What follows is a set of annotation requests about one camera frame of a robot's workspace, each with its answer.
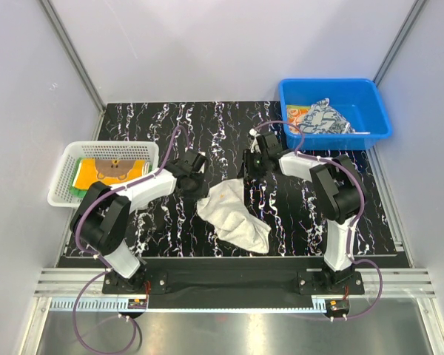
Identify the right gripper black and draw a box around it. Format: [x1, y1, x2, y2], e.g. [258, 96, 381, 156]
[237, 149, 268, 180]

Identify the light grey towel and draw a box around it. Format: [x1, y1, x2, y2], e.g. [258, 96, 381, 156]
[197, 179, 271, 254]

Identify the brown yellow towel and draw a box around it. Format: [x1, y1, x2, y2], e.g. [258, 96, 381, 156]
[71, 158, 152, 190]

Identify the green microfiber towel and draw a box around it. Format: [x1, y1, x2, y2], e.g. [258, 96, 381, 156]
[70, 181, 90, 198]

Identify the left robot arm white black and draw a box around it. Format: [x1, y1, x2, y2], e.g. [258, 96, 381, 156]
[70, 149, 208, 293]

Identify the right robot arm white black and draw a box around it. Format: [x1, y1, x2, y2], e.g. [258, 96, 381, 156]
[239, 130, 366, 294]

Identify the black marble pattern mat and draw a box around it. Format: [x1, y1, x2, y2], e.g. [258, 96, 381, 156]
[93, 101, 409, 268]

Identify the orange patterned cloth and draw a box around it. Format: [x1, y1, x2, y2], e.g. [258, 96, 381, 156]
[286, 105, 311, 125]

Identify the grey blue patterned towel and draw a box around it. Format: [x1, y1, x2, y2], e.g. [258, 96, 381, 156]
[296, 98, 355, 135]

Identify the blue plastic bin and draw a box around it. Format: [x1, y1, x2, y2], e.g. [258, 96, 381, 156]
[278, 78, 393, 151]

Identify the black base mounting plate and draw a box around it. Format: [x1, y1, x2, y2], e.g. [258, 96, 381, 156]
[102, 257, 365, 311]

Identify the white perforated plastic basket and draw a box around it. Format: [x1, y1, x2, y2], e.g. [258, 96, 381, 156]
[47, 141, 159, 208]

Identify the left small circuit board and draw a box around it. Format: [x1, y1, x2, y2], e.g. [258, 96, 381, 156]
[127, 298, 148, 309]

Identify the small circuit board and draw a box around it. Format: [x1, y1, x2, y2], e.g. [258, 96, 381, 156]
[326, 300, 350, 314]
[127, 298, 148, 309]

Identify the right small circuit board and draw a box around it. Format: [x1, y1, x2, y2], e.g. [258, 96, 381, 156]
[326, 300, 350, 314]

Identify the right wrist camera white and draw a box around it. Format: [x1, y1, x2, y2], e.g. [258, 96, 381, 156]
[249, 129, 260, 152]

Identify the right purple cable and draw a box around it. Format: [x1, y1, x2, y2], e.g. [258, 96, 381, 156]
[251, 121, 384, 321]

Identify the purple cable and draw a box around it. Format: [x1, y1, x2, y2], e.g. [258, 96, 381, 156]
[251, 121, 384, 321]
[72, 125, 193, 351]

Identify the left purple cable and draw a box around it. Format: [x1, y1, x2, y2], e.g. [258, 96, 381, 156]
[72, 125, 193, 351]

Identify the left aluminium frame post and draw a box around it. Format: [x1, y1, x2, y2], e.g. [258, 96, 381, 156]
[36, 0, 107, 108]

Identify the aluminium frame post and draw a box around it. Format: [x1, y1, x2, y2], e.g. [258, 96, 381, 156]
[373, 0, 429, 87]
[36, 0, 107, 108]

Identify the aluminium rail front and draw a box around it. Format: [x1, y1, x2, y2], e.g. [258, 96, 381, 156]
[35, 268, 436, 298]

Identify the right aluminium frame post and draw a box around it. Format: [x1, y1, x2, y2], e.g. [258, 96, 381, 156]
[373, 0, 429, 87]

